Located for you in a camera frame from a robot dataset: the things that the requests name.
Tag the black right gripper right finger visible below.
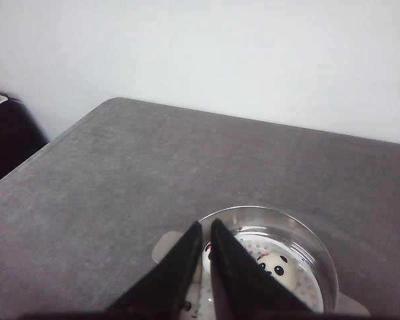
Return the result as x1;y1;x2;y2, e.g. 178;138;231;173
211;219;316;319

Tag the black object beside table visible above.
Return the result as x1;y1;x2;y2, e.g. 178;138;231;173
0;92;48;180

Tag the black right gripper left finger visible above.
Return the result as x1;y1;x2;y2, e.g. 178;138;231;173
107;222;202;319

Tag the stainless steel steamer pot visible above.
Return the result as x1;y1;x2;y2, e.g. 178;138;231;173
152;205;371;320

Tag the small white panda bun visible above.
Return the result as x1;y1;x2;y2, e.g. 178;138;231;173
201;241;212;277

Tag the panda bun with pink bow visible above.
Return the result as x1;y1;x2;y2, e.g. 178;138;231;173
256;251;299;291

